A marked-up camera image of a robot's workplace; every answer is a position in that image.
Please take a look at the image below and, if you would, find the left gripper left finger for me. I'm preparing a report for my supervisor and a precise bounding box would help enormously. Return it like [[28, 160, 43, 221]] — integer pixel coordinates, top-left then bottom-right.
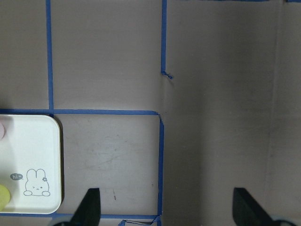
[[69, 188, 101, 226]]

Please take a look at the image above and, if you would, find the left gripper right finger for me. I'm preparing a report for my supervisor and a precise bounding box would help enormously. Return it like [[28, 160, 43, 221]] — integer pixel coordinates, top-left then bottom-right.
[[232, 187, 275, 226]]

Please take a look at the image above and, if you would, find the yellow plastic cup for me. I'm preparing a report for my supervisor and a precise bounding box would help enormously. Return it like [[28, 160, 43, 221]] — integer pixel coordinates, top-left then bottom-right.
[[0, 185, 10, 211]]

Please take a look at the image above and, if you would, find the cream plastic tray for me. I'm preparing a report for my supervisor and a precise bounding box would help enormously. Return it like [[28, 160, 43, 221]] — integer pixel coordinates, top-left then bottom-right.
[[0, 114, 62, 214]]

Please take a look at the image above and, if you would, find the pink plastic cup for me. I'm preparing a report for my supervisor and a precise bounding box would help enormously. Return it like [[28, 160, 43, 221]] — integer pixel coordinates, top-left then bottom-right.
[[0, 123, 5, 140]]

